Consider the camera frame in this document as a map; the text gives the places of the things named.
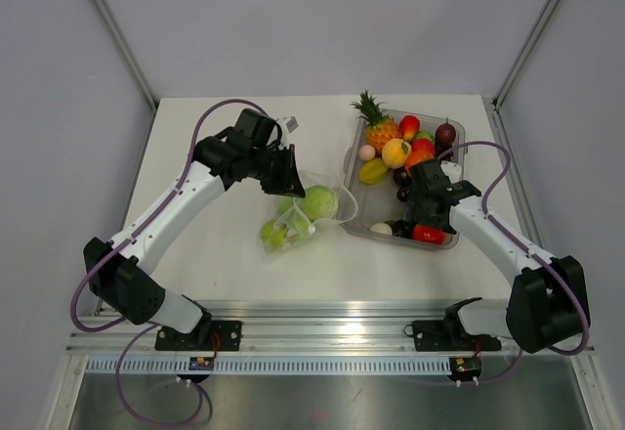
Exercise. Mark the yellow toy starfruit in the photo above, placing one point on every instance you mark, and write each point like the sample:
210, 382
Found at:
373, 171

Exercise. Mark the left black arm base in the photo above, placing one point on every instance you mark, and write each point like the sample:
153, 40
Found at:
216, 335

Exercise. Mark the aluminium frame post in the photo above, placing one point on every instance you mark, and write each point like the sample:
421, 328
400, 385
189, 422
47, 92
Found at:
529, 45
125, 53

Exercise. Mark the white toy egg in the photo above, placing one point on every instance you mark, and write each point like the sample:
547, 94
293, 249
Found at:
382, 229

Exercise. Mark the pink toy egg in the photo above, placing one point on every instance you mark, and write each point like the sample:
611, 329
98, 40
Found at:
366, 152

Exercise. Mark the aluminium mounting rail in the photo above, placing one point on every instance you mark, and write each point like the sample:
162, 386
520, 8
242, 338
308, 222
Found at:
326, 338

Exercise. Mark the light green toy fruit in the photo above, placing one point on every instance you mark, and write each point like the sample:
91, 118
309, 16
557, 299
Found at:
424, 134

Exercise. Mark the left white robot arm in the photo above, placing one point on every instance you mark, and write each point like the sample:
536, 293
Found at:
119, 271

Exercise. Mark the green toy cabbage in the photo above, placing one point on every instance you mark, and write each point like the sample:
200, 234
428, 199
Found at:
319, 203

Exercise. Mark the orange toy persimmon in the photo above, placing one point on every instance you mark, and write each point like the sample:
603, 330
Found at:
416, 157

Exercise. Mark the dark purple passion fruit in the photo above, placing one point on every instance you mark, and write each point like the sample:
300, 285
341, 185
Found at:
445, 135

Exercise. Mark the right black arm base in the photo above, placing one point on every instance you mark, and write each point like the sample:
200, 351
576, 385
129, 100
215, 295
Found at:
448, 335

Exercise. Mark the clear zip top bag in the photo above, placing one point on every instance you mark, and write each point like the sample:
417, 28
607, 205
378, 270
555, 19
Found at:
347, 209

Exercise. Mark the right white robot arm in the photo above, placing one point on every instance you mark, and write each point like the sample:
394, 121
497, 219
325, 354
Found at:
548, 301

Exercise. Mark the green toy pear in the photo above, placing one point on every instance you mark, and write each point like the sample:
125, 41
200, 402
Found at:
288, 210

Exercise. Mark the yellow toy peach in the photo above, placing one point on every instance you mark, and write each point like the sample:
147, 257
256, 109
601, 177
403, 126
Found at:
395, 152

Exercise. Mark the purple toy eggplant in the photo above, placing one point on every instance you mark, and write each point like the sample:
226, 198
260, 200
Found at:
403, 182

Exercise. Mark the toy pineapple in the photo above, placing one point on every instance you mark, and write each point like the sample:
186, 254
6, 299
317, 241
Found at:
379, 126

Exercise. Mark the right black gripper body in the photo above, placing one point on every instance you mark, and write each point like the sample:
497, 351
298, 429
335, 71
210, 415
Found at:
422, 215

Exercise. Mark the left aluminium frame post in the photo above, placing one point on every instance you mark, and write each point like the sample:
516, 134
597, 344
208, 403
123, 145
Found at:
125, 53

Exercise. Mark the red toy mango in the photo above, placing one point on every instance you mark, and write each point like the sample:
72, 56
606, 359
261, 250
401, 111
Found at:
409, 127

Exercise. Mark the right aluminium frame post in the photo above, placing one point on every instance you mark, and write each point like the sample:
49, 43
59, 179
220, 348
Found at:
529, 45

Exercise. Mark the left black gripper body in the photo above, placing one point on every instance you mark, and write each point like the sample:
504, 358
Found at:
258, 156

